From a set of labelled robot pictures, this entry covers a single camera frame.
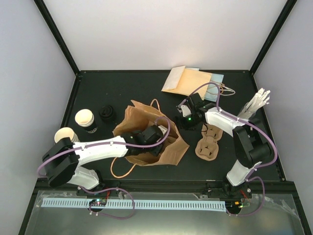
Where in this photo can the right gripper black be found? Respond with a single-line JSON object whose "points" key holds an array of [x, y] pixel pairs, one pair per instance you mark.
{"points": [[182, 126]]}

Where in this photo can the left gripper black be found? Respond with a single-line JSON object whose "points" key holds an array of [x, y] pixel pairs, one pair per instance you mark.
{"points": [[156, 151]]}

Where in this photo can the brown pulp cup carrier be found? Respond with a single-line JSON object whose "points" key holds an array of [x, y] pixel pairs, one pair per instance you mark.
{"points": [[207, 147]]}

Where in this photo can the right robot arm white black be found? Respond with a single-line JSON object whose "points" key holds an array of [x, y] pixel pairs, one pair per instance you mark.
{"points": [[253, 147]]}

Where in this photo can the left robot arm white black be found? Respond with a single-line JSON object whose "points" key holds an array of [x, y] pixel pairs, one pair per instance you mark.
{"points": [[63, 163]]}

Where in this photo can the black coffee lids stack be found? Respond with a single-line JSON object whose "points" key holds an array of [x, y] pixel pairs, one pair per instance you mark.
{"points": [[107, 113]]}

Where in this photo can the flat blue paper bag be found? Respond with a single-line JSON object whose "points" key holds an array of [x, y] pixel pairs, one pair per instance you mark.
{"points": [[212, 91]]}

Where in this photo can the flat white paper bag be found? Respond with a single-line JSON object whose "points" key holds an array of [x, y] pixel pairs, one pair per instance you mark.
{"points": [[173, 78]]}

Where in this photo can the glass with white stirrers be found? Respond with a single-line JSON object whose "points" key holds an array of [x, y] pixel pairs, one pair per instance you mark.
{"points": [[260, 99]]}

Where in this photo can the paper cup black sleeve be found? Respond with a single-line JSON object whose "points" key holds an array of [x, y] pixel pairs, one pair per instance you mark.
{"points": [[85, 119]]}

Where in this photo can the stacked paper cups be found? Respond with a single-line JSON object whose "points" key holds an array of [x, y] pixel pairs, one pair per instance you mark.
{"points": [[66, 132]]}

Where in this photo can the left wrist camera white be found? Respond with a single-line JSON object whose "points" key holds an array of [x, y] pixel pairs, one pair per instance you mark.
{"points": [[164, 130]]}

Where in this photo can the blue slotted cable duct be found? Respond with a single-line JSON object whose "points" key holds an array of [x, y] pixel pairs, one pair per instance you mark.
{"points": [[179, 205]]}

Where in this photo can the black front mounting rail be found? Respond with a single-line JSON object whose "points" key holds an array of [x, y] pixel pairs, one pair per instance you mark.
{"points": [[212, 189]]}

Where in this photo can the right black frame post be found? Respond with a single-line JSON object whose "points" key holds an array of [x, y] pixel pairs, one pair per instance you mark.
{"points": [[285, 12]]}

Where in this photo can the black frame post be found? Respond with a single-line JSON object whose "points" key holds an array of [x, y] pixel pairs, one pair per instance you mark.
{"points": [[285, 12], [56, 34]]}

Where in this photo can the left black frame post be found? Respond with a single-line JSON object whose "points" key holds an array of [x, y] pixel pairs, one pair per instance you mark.
{"points": [[56, 34]]}

